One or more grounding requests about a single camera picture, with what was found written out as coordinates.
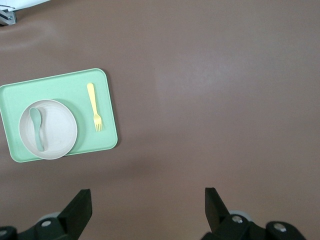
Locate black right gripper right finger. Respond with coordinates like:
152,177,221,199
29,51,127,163
201,186,307,240

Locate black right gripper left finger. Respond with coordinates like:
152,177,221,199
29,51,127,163
0,188,93,240

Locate beige round plate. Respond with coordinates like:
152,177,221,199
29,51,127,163
18,99,78,161

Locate grey-green plastic spoon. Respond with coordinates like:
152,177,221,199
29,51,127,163
29,107,49,152

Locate yellow plastic fork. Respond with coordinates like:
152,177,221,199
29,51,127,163
86,82,104,133

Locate light green rectangular tray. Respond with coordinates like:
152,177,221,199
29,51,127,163
0,67,119,164

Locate metal table edge bracket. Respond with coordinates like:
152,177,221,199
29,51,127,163
0,8,17,26

